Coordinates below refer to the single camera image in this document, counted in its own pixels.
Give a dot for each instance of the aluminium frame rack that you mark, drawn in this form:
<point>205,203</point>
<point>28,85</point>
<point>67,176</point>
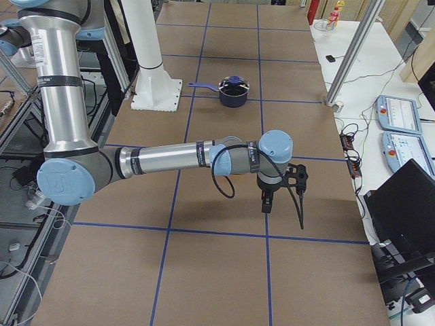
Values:
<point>34,230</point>

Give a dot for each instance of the teach pendant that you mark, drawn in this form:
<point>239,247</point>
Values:
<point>399,148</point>
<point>398,114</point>

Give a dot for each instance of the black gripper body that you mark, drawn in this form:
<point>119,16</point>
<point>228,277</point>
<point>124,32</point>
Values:
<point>266,187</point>

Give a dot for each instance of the lower teach pendant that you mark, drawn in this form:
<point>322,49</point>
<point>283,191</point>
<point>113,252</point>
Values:
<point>399,148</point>

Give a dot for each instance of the upper teach pendant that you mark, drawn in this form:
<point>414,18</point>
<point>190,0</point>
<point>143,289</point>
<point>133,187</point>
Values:
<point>398,114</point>

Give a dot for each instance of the glass lid blue knob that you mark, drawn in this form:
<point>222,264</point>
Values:
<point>234,85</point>

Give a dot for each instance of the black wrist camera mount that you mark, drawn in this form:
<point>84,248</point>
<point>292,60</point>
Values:
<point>296,177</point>

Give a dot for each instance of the black laptop monitor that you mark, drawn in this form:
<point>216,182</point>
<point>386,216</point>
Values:
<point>402,211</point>

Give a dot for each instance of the red yellow drink bottle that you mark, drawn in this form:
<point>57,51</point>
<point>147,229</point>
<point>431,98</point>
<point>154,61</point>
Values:
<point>334,16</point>

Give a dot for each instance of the dark blue saucepan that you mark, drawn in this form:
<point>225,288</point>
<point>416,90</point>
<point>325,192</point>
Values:
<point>226,100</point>

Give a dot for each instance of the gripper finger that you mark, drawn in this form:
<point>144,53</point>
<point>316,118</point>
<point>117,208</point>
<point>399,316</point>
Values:
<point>267,202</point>

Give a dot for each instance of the orange black power strip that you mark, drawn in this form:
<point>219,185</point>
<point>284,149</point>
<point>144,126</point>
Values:
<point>352,157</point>

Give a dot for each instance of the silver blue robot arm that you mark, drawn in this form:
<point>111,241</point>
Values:
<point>75,168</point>

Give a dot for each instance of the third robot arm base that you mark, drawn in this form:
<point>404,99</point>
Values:
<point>13,37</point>

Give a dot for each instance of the aluminium frame post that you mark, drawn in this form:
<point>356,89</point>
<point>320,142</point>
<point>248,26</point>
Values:
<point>353,50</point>

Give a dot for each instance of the white column pedestal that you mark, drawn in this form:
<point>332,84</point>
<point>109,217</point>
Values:
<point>155,90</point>

